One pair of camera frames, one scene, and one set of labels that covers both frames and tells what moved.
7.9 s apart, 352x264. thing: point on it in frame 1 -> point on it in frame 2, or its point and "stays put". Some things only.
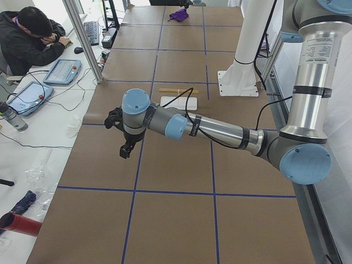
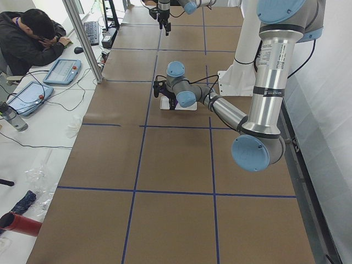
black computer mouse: (78, 50) stays put
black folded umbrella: (22, 207) stays put
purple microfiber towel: (179, 16) -> (172, 99)
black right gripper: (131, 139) -> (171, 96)
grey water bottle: (12, 117) stays put
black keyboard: (92, 29) stays put
